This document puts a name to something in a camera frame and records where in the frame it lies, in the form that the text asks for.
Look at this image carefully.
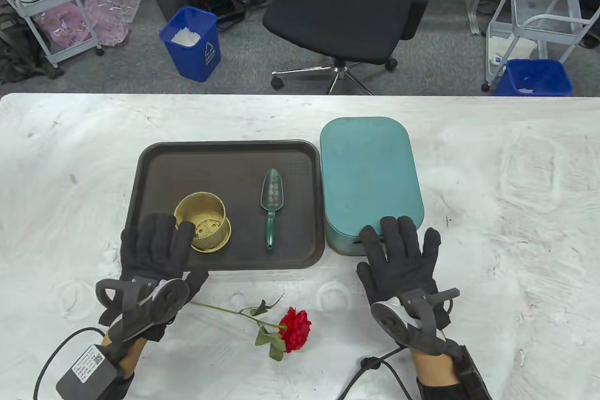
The person's right hand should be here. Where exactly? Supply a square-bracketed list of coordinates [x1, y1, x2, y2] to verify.
[356, 215, 453, 352]

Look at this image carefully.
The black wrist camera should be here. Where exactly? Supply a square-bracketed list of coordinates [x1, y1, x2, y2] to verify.
[450, 344, 493, 400]

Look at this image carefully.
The dark backpack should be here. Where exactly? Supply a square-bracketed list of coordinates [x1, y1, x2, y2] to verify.
[0, 4, 64, 84]

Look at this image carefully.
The black office chair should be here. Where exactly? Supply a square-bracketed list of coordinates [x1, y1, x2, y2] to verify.
[253, 0, 443, 95]

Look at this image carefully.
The black cable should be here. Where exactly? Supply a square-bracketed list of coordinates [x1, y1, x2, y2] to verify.
[33, 327, 106, 400]
[337, 346, 418, 400]

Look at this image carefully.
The teal plastic bin lid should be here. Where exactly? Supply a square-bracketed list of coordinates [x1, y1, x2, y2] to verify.
[320, 117, 425, 232]

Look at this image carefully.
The dark brown plastic tray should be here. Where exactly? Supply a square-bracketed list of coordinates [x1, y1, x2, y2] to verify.
[124, 140, 326, 272]

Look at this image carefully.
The black wrist strap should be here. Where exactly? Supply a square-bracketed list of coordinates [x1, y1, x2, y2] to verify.
[417, 384, 465, 400]
[105, 372, 137, 400]

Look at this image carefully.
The gold ribbed flower pot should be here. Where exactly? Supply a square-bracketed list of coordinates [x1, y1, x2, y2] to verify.
[174, 191, 232, 253]

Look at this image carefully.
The grey wrist camera with label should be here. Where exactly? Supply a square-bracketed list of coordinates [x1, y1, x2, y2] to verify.
[56, 345, 118, 400]

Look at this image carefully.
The teal plastic storage bin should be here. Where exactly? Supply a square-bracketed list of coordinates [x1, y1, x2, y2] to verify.
[325, 217, 425, 256]

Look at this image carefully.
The green garden trowel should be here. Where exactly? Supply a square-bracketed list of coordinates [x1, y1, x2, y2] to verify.
[261, 168, 285, 251]

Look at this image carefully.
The red artificial rose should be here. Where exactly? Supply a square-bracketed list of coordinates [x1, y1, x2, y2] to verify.
[190, 294, 312, 362]

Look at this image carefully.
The person's left hand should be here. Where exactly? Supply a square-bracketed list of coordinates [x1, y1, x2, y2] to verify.
[105, 212, 210, 345]

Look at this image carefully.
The dark grey handheld controller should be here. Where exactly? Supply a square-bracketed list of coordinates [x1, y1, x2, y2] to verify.
[96, 277, 190, 342]

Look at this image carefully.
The white crumpled paper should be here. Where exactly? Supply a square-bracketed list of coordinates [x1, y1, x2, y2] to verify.
[170, 27, 202, 46]

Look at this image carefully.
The blue bin with white symbol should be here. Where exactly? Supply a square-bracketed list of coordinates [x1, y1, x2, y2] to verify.
[159, 6, 222, 83]

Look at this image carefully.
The plain blue waste bin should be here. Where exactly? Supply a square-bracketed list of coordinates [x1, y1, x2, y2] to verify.
[495, 59, 573, 97]

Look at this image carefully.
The pink plastic bag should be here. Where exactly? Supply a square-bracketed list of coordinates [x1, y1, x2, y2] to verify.
[35, 1, 90, 49]
[83, 0, 142, 46]

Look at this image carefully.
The white handled grey controller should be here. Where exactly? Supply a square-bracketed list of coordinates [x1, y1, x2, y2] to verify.
[370, 287, 461, 357]

